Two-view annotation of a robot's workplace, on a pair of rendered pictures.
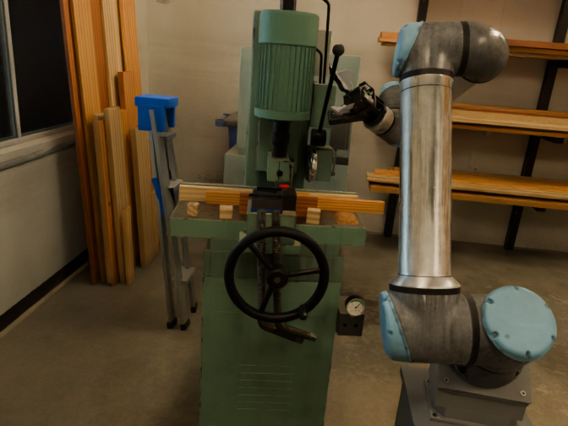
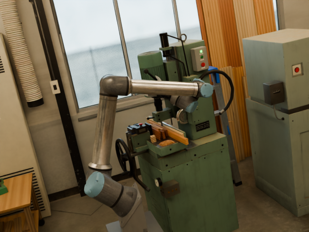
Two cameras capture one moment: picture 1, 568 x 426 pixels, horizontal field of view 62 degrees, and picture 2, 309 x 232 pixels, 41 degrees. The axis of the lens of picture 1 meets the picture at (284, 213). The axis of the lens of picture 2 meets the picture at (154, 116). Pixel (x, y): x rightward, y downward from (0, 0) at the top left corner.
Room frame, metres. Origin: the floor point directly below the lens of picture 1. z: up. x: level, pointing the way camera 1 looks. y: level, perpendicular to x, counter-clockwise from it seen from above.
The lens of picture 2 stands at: (0.56, -2.72, 1.90)
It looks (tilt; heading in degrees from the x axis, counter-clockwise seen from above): 17 degrees down; 72
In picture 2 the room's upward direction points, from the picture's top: 10 degrees counter-clockwise
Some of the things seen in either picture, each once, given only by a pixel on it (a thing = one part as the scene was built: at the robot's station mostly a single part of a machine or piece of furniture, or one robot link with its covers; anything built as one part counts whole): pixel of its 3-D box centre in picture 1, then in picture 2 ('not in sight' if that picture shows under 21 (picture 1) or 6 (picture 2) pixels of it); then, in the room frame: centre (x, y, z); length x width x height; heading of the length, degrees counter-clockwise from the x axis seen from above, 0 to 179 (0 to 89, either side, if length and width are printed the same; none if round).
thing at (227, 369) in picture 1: (264, 328); (187, 191); (1.64, 0.04, 0.36); 0.58 x 0.45 x 0.71; 4
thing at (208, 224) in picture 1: (269, 226); (150, 139); (1.41, 0.04, 0.87); 0.61 x 0.30 x 0.06; 94
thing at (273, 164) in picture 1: (278, 168); (163, 115); (1.54, 0.03, 1.03); 0.14 x 0.07 x 0.09; 4
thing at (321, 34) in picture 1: (319, 53); (199, 58); (1.85, -0.09, 1.40); 0.10 x 0.06 x 0.16; 4
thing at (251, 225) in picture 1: (270, 221); (138, 137); (1.32, 0.04, 0.92); 0.15 x 0.13 x 0.09; 94
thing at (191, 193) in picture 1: (269, 197); (163, 127); (1.53, 0.05, 0.93); 0.60 x 0.02 x 0.05; 94
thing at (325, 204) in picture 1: (296, 202); (167, 131); (1.52, -0.04, 0.92); 0.60 x 0.02 x 0.04; 94
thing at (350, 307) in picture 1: (354, 307); (159, 182); (1.32, -0.24, 0.65); 0.06 x 0.04 x 0.08; 94
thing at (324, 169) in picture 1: (319, 162); (192, 114); (1.71, -0.11, 1.02); 0.09 x 0.07 x 0.12; 94
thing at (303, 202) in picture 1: (278, 205); (152, 131); (1.43, 0.02, 0.93); 0.25 x 0.01 x 0.07; 94
